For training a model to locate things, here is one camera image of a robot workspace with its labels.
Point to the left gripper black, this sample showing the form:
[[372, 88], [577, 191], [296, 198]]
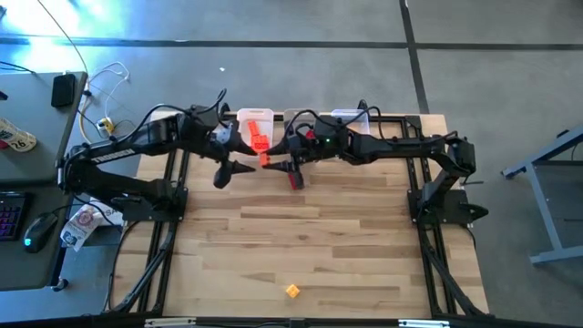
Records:
[[225, 175]]

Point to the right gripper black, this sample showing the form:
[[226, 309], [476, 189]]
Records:
[[300, 150]]

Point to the long red toy brick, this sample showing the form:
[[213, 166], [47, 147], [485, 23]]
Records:
[[310, 135], [297, 183]]

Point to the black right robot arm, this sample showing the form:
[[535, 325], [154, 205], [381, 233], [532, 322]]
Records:
[[396, 148]]

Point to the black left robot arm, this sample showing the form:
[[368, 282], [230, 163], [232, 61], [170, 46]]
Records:
[[114, 155]]

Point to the white plastic bin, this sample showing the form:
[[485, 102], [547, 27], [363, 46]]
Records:
[[266, 118]]

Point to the grey plastic bin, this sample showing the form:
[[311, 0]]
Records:
[[303, 116]]

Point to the black table clamp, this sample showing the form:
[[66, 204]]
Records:
[[363, 106], [223, 110]]

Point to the clear plastic bin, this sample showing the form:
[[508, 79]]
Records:
[[359, 122]]

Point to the small square yellow toy brick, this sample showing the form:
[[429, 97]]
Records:
[[293, 291]]

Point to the yellow plug adapter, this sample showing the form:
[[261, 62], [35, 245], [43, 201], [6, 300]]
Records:
[[106, 124]]

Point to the white cardboard box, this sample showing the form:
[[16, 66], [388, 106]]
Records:
[[116, 219]]

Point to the white printed snack packet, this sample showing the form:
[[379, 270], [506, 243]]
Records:
[[79, 228]]

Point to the grey office desk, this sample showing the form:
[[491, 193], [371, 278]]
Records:
[[36, 100]]

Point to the black computer mouse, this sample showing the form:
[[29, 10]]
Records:
[[40, 231]]

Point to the white numbered tag bag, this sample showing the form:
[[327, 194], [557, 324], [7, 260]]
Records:
[[18, 139]]

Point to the black backlit keyboard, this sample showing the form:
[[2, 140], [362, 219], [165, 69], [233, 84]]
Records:
[[11, 216]]

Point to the grey desk with keyboard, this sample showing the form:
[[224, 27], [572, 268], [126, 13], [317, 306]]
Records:
[[27, 273]]

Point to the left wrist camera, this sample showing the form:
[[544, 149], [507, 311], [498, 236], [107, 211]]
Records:
[[224, 134]]

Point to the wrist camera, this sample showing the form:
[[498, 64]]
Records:
[[224, 134], [328, 132]]

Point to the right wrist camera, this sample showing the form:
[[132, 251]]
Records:
[[328, 132]]

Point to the silver metal bracket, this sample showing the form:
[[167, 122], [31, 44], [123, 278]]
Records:
[[168, 322], [423, 323]]

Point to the grey metal desk frame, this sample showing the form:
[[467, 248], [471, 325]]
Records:
[[545, 218]]

